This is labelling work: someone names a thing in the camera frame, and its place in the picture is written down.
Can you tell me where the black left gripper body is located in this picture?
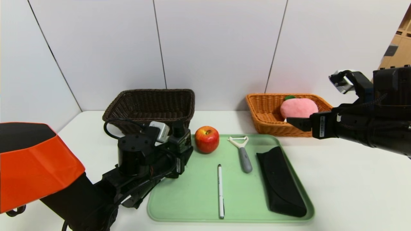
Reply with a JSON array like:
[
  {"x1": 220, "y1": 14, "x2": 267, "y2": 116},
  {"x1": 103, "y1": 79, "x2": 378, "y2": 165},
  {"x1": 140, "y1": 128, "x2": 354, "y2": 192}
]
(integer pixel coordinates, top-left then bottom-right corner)
[{"x1": 165, "y1": 146, "x2": 194, "y2": 179}]

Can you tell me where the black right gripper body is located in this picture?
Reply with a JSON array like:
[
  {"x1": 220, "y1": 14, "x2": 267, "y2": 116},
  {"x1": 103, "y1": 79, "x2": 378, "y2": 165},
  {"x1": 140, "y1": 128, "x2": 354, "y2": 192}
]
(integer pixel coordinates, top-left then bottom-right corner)
[{"x1": 310, "y1": 103, "x2": 371, "y2": 145}]

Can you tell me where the dark pump bottle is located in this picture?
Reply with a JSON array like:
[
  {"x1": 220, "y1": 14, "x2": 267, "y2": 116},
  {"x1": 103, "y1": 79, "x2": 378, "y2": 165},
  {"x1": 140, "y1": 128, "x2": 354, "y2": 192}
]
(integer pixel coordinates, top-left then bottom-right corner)
[{"x1": 170, "y1": 121, "x2": 194, "y2": 158}]

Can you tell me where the pink plush peach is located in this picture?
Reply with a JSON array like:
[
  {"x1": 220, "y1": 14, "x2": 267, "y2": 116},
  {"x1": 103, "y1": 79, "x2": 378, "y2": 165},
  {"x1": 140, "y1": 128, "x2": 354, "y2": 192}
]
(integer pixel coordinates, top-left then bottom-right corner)
[{"x1": 280, "y1": 95, "x2": 319, "y2": 123}]

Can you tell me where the red apple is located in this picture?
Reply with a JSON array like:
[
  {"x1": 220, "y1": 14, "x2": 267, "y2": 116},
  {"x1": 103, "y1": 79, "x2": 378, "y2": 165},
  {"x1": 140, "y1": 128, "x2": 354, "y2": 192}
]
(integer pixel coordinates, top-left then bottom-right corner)
[{"x1": 195, "y1": 126, "x2": 220, "y2": 154}]

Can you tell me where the black glasses case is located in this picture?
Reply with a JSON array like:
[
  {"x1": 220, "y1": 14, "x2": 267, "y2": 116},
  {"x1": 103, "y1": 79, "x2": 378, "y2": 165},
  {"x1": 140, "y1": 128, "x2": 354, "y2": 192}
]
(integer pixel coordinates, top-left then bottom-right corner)
[{"x1": 256, "y1": 146, "x2": 307, "y2": 217}]

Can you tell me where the orange wicker basket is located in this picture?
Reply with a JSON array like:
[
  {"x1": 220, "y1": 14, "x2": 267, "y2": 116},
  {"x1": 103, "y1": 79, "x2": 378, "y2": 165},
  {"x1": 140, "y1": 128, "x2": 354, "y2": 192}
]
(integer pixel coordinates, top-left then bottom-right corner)
[{"x1": 246, "y1": 93, "x2": 334, "y2": 138}]

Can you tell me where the dark brown wicker basket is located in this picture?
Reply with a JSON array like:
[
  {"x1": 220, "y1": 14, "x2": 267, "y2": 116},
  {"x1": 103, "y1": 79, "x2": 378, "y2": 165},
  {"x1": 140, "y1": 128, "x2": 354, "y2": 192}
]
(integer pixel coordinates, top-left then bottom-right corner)
[{"x1": 103, "y1": 89, "x2": 195, "y2": 136}]

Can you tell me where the light green plastic tray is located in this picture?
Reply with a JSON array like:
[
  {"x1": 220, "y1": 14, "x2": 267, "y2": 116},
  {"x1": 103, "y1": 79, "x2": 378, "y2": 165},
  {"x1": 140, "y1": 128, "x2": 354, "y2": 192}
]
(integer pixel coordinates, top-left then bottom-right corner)
[{"x1": 147, "y1": 134, "x2": 315, "y2": 222}]

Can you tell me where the white pen black cap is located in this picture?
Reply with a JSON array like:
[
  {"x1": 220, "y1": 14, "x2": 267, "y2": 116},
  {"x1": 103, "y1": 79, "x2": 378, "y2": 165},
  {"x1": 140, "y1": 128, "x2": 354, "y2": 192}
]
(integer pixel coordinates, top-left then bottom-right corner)
[{"x1": 218, "y1": 164, "x2": 225, "y2": 219}]

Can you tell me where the wooden cabinet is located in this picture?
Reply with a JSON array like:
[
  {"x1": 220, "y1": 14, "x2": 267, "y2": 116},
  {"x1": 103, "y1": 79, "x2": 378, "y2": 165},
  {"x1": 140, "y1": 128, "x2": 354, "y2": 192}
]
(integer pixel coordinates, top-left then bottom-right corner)
[{"x1": 378, "y1": 6, "x2": 411, "y2": 69}]

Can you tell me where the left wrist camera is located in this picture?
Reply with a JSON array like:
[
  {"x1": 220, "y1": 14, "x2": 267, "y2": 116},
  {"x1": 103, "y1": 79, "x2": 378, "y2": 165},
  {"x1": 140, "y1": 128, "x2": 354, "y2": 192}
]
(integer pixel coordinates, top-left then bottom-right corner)
[{"x1": 149, "y1": 121, "x2": 170, "y2": 143}]

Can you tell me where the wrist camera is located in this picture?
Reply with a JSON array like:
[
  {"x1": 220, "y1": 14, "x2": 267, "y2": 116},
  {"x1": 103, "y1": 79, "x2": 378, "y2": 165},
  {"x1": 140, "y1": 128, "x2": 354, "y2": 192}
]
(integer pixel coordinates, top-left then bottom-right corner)
[
  {"x1": 149, "y1": 121, "x2": 170, "y2": 143},
  {"x1": 329, "y1": 70, "x2": 354, "y2": 94}
]

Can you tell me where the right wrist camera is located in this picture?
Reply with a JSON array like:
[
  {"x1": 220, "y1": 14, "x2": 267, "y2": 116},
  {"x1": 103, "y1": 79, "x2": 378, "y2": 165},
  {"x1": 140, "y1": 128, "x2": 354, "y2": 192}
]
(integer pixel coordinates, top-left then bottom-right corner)
[{"x1": 329, "y1": 70, "x2": 354, "y2": 94}]

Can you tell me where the white peeler grey handle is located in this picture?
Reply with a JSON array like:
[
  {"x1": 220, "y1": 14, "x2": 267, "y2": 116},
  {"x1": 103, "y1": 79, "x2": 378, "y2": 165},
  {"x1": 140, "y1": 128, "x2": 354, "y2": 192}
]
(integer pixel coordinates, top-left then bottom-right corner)
[{"x1": 228, "y1": 136, "x2": 253, "y2": 174}]

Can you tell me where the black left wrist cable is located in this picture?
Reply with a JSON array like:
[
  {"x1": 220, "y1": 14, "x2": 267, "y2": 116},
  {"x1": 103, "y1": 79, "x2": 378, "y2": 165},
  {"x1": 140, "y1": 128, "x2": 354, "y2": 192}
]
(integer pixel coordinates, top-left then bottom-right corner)
[{"x1": 103, "y1": 118, "x2": 151, "y2": 140}]

